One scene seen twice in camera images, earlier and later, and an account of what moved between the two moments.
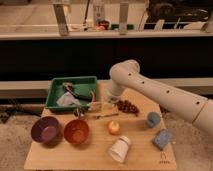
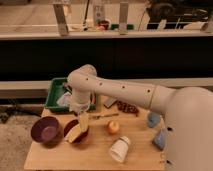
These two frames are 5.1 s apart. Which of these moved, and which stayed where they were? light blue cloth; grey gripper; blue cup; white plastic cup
Moved: grey gripper
Stayed: white plastic cup; light blue cloth; blue cup
